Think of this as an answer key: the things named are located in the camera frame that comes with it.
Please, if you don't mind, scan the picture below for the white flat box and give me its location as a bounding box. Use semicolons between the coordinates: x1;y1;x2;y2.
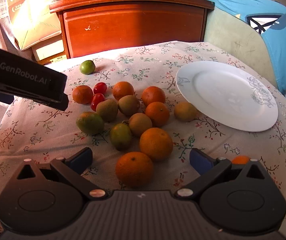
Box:
31;33;68;66

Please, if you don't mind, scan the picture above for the white plate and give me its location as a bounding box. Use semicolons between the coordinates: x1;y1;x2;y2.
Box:
175;61;279;132

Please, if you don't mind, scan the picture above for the floral tablecloth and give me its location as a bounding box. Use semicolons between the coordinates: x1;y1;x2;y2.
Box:
0;41;286;240

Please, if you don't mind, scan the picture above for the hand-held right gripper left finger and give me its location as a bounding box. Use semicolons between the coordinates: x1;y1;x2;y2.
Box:
15;147;107;200

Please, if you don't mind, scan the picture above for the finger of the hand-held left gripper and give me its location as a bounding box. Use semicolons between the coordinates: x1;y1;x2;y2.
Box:
41;93;69;112

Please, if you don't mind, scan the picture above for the orange mandarin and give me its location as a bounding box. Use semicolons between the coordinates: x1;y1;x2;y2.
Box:
145;101;170;127
115;151;154;188
232;155;251;165
141;86;166;107
112;81;135;101
139;127;174;162
72;85;94;105

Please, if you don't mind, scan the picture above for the printed cardboard carton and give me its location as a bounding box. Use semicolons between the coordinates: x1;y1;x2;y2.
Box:
4;0;63;51

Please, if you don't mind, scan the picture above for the brown kiwi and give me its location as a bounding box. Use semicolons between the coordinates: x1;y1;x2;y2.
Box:
118;95;141;116
96;99;119;123
174;102;198;122
129;113;153;137

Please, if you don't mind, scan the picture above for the red-brown wooden cabinet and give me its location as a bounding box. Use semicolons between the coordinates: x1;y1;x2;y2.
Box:
49;0;215;59

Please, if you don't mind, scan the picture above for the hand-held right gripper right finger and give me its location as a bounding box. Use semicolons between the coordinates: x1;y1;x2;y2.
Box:
174;147;267;200

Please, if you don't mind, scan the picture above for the grey-green sofa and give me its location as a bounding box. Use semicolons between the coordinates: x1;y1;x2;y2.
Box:
204;4;286;94

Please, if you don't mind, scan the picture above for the red cherry tomato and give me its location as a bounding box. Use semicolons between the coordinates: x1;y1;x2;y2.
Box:
91;93;106;112
93;82;107;95

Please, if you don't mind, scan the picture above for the blue printed cloth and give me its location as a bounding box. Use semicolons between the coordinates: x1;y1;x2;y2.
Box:
192;0;286;94

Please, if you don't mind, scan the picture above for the small green tomato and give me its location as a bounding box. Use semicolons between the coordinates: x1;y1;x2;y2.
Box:
80;60;96;75

